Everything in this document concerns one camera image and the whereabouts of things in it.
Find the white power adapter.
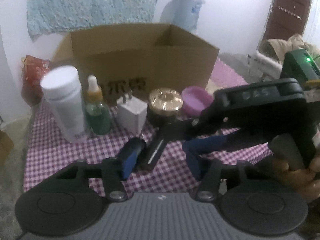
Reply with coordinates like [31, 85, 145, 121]
[117, 90, 148, 135]

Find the person's right hand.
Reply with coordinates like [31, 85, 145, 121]
[272, 151, 319, 203]

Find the blue floral wall cloth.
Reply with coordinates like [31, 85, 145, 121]
[27, 0, 158, 40]

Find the brown wooden door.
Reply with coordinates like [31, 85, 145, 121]
[262, 0, 311, 40]

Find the pink checkered bedsheet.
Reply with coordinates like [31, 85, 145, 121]
[23, 58, 272, 193]

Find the purple plastic bowl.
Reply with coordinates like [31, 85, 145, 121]
[181, 86, 214, 117]

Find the brown cardboard box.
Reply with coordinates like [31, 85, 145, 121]
[51, 23, 219, 105]

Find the blue water jug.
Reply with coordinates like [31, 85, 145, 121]
[159, 0, 205, 34]

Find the black cylindrical tube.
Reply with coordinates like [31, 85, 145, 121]
[137, 135, 167, 171]

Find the green dropper bottle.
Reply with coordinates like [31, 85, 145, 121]
[85, 75, 111, 135]

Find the red gift bag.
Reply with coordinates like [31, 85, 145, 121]
[21, 55, 51, 107]

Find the gold round lid jar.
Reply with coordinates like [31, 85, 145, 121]
[147, 88, 183, 127]

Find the white cylindrical bottle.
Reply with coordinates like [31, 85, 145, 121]
[40, 66, 89, 143]

